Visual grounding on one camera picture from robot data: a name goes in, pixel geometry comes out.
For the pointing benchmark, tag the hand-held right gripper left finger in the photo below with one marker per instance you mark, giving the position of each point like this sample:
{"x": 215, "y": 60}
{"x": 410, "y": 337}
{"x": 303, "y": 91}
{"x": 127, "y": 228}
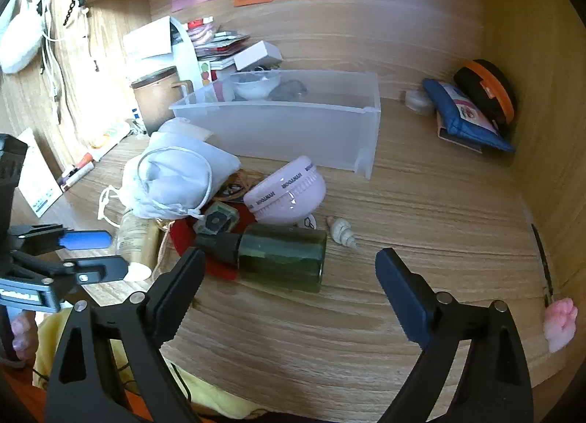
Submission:
{"x": 182, "y": 278}

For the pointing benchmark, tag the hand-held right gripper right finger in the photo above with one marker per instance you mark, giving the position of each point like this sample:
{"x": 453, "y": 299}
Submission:
{"x": 400, "y": 292}

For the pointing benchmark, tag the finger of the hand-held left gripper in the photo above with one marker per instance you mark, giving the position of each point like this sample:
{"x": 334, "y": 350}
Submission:
{"x": 100, "y": 269}
{"x": 87, "y": 239}

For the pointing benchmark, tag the red velvet pouch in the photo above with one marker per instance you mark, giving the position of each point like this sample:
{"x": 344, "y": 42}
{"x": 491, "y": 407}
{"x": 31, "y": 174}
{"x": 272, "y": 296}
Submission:
{"x": 183, "y": 239}

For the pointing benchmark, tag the cream lotion tube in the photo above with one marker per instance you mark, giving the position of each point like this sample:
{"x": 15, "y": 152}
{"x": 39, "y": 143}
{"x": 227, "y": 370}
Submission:
{"x": 135, "y": 239}

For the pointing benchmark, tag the green glass bottle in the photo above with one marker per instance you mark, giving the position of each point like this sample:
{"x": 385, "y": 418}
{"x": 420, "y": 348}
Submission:
{"x": 284, "y": 258}

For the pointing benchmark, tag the translucent plastic container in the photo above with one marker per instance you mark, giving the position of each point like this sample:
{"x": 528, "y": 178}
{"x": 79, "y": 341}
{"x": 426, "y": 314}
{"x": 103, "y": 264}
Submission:
{"x": 293, "y": 134}

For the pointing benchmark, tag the person's left hand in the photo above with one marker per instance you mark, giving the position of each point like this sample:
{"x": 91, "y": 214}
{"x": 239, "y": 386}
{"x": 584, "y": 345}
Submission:
{"x": 22, "y": 336}

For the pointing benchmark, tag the white cardboard box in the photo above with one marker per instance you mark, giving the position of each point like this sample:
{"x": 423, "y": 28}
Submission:
{"x": 39, "y": 175}

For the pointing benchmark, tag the marker pen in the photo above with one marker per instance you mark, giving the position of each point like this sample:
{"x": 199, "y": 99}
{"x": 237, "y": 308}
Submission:
{"x": 78, "y": 171}

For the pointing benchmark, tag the green banknote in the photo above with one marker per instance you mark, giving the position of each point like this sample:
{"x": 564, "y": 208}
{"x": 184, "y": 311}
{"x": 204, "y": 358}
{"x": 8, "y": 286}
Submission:
{"x": 216, "y": 219}

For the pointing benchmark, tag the spiral seashell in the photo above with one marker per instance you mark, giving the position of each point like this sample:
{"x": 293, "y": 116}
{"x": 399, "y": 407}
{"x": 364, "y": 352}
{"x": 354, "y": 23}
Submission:
{"x": 341, "y": 230}

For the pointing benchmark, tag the white tube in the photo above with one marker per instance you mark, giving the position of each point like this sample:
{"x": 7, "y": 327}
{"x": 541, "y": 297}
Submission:
{"x": 112, "y": 134}

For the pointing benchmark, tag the brown printed coaster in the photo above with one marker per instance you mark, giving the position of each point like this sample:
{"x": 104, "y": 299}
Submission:
{"x": 240, "y": 184}

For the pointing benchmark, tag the yellow cloth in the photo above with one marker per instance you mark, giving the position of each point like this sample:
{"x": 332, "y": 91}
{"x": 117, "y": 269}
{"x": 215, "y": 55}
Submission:
{"x": 215, "y": 398}

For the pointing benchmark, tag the brown mug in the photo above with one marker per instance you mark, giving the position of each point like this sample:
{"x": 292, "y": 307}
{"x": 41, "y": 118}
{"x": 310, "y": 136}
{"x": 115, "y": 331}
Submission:
{"x": 155, "y": 100}

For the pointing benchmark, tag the pink paw toy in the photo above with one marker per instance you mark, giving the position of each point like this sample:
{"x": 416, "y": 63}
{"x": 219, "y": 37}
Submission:
{"x": 559, "y": 324}

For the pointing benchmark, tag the blue pencil case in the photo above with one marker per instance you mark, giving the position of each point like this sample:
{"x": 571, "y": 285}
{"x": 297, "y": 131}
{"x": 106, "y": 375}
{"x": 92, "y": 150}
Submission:
{"x": 458, "y": 118}

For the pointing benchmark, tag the white paper sheet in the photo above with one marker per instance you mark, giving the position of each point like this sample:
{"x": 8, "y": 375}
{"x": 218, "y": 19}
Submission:
{"x": 146, "y": 40}

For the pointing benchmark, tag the small grey round pebble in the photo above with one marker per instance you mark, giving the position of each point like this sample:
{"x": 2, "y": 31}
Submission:
{"x": 419, "y": 102}

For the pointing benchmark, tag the white bowl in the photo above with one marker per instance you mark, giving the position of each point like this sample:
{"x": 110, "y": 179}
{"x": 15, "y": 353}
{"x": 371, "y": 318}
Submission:
{"x": 254, "y": 86}

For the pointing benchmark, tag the black orange round case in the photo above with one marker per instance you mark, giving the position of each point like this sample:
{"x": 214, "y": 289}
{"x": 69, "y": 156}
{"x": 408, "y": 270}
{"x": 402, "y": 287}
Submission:
{"x": 487, "y": 86}

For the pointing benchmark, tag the stack of books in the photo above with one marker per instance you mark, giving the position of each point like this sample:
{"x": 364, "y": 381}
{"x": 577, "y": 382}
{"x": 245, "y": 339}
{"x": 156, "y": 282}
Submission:
{"x": 219, "y": 49}

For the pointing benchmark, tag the pink striped pouch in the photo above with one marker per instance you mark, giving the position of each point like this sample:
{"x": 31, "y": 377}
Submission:
{"x": 201, "y": 31}

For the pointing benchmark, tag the small white box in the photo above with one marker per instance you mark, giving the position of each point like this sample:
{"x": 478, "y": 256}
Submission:
{"x": 258, "y": 55}

